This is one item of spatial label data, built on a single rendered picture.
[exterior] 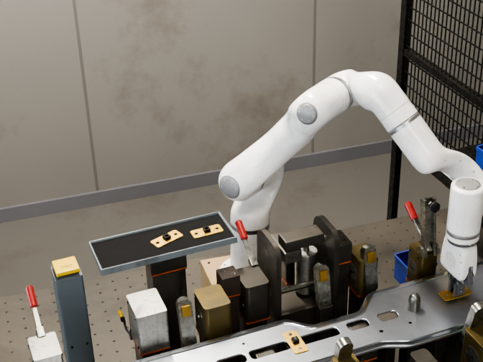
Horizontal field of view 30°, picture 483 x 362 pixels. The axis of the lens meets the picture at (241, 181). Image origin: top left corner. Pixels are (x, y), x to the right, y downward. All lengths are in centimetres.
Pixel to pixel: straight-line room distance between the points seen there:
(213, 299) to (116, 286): 76
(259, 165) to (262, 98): 224
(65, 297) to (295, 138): 73
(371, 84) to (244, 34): 236
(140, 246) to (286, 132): 50
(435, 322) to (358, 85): 64
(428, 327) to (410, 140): 48
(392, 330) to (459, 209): 35
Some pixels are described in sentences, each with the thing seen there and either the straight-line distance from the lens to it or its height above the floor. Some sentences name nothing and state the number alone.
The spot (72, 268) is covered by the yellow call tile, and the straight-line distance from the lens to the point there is 233.
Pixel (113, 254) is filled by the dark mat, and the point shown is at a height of 116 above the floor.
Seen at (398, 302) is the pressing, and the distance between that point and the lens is 244.
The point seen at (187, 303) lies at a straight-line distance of 227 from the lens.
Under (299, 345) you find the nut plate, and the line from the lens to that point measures 228.
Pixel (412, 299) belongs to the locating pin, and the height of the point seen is 104.
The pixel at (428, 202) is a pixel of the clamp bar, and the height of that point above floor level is 121.
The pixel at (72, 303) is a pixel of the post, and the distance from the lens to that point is 238.
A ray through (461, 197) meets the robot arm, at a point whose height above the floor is 133.
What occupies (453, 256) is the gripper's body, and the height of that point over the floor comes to 115.
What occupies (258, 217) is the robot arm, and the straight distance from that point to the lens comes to 267.
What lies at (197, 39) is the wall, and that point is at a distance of 452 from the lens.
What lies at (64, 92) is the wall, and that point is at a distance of 449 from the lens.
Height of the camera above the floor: 250
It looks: 31 degrees down
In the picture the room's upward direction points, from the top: 2 degrees counter-clockwise
